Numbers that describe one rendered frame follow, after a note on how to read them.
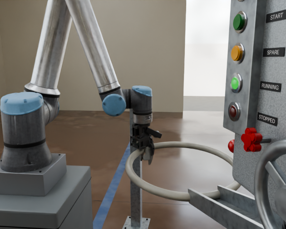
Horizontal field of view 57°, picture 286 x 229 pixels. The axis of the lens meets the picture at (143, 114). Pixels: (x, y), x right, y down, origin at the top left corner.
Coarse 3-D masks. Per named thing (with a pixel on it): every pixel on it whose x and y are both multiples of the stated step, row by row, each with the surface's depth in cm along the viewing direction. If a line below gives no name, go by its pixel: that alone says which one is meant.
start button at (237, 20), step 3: (237, 15) 44; (240, 15) 44; (234, 18) 45; (237, 18) 44; (240, 18) 43; (234, 21) 45; (237, 21) 44; (240, 21) 43; (243, 21) 43; (234, 24) 45; (237, 24) 44; (240, 24) 44; (234, 27) 45; (237, 27) 44; (240, 27) 44
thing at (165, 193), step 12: (156, 144) 131; (168, 144) 133; (180, 144) 133; (192, 144) 132; (132, 156) 117; (228, 156) 119; (132, 168) 108; (132, 180) 101; (156, 192) 92; (168, 192) 91; (180, 192) 91; (204, 192) 91; (216, 192) 91
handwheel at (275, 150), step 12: (276, 144) 32; (264, 156) 34; (276, 156) 33; (264, 168) 35; (276, 168) 33; (264, 180) 36; (276, 180) 33; (264, 192) 36; (276, 192) 31; (264, 204) 36; (276, 204) 32; (264, 216) 35; (264, 228) 35; (276, 228) 34
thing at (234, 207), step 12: (192, 192) 87; (228, 192) 86; (192, 204) 87; (204, 204) 78; (216, 204) 71; (228, 204) 84; (240, 204) 79; (252, 204) 73; (216, 216) 71; (228, 216) 64; (240, 216) 59; (252, 216) 72; (276, 216) 64; (228, 228) 65; (240, 228) 60; (252, 228) 55
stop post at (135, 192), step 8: (136, 160) 203; (136, 168) 204; (136, 192) 209; (136, 200) 210; (136, 208) 211; (128, 216) 229; (136, 216) 213; (128, 224) 218; (136, 224) 214; (144, 224) 218
